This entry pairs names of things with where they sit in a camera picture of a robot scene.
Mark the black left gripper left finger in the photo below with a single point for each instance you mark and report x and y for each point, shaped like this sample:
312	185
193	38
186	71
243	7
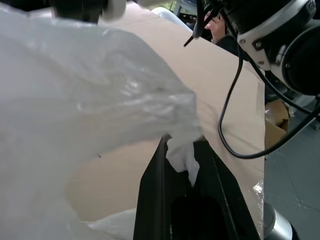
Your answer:
152	200

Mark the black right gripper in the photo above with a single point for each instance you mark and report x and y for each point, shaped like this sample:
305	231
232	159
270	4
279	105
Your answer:
75	10

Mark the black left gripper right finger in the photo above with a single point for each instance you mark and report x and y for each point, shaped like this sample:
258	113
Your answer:
225	200

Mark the translucent white plastic bag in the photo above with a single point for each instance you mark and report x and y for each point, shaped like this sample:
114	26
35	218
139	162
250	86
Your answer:
75	100

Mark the silver rounded metal part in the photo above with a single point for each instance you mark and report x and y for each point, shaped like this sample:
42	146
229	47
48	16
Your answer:
276	225

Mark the brown cardboard box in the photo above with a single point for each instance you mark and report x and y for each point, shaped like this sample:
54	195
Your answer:
276	125
220	82

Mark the white crumpled plastic sheet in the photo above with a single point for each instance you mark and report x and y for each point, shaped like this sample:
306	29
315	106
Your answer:
172	17

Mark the bystander in dark top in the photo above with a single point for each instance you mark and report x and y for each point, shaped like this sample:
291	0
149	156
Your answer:
220	32

